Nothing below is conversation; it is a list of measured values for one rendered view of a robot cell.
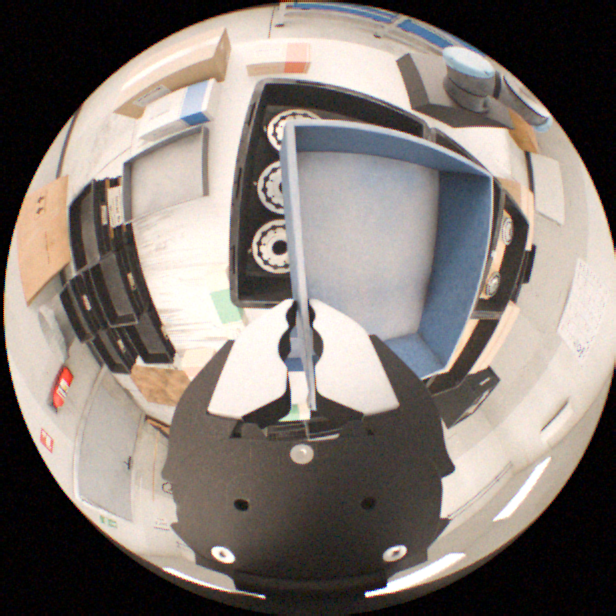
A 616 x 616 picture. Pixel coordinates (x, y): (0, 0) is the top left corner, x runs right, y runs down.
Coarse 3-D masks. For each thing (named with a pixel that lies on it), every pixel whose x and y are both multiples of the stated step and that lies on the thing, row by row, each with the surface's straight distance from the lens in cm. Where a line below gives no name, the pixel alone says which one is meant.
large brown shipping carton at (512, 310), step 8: (512, 304) 114; (504, 312) 99; (512, 312) 112; (504, 320) 106; (512, 320) 119; (504, 328) 113; (496, 336) 108; (504, 336) 122; (488, 344) 105; (496, 344) 117; (488, 352) 114; (496, 352) 128; (480, 360) 111; (488, 360) 125; (472, 368) 110; (480, 368) 123
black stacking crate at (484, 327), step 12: (480, 324) 94; (492, 324) 91; (480, 336) 94; (468, 348) 98; (480, 348) 95; (456, 360) 103; (468, 360) 99; (444, 372) 105; (456, 372) 104; (432, 384) 94; (444, 384) 98; (456, 384) 104
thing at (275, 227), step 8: (272, 224) 36; (280, 224) 37; (264, 232) 37; (272, 232) 37; (280, 232) 37; (256, 240) 37; (264, 240) 37; (256, 248) 38; (264, 248) 37; (256, 256) 38; (264, 256) 38; (264, 264) 39; (272, 264) 38; (280, 264) 38; (288, 264) 39; (280, 272) 39
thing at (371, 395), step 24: (312, 312) 11; (336, 312) 11; (336, 336) 9; (360, 336) 9; (336, 360) 8; (360, 360) 8; (336, 384) 7; (360, 384) 7; (384, 384) 8; (336, 408) 7; (360, 408) 7; (384, 408) 7
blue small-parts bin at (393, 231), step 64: (320, 128) 10; (384, 128) 11; (320, 192) 16; (384, 192) 18; (448, 192) 21; (320, 256) 17; (384, 256) 19; (448, 256) 21; (384, 320) 22; (448, 320) 22
